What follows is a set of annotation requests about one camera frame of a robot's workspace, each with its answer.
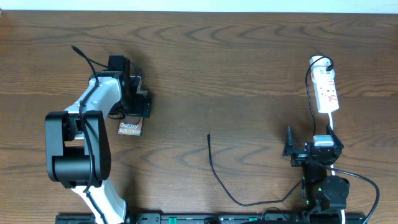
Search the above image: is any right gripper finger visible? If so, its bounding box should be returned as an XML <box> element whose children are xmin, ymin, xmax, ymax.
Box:
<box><xmin>326</xmin><ymin>125</ymin><xmax>344</xmax><ymax>149</ymax></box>
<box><xmin>282</xmin><ymin>126</ymin><xmax>294</xmax><ymax>156</ymax></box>

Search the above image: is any Galaxy smartphone with bronze screen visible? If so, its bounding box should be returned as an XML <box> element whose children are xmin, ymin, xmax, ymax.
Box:
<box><xmin>118</xmin><ymin>116</ymin><xmax>144</xmax><ymax>137</ymax></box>

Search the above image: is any black charger cable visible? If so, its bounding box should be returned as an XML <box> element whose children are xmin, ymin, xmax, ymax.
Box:
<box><xmin>206</xmin><ymin>55</ymin><xmax>335</xmax><ymax>207</ymax></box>

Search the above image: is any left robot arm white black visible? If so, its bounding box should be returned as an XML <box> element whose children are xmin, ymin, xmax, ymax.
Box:
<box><xmin>45</xmin><ymin>70</ymin><xmax>150</xmax><ymax>223</ymax></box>

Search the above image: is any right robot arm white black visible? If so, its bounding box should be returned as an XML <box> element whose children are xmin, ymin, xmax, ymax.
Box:
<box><xmin>283</xmin><ymin>126</ymin><xmax>350</xmax><ymax>223</ymax></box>

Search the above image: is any white power strip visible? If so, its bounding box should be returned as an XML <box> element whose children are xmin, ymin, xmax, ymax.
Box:
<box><xmin>310</xmin><ymin>55</ymin><xmax>339</xmax><ymax>114</ymax></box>

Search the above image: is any white power strip cord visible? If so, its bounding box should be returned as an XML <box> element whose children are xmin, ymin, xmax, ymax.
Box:
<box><xmin>327</xmin><ymin>112</ymin><xmax>346</xmax><ymax>224</ymax></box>

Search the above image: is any left camera cable black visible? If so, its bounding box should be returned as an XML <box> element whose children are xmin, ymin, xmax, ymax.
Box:
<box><xmin>71</xmin><ymin>45</ymin><xmax>108</xmax><ymax>224</ymax></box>

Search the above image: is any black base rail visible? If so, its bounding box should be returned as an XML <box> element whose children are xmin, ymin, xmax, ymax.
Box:
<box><xmin>55</xmin><ymin>212</ymin><xmax>365</xmax><ymax>224</ymax></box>

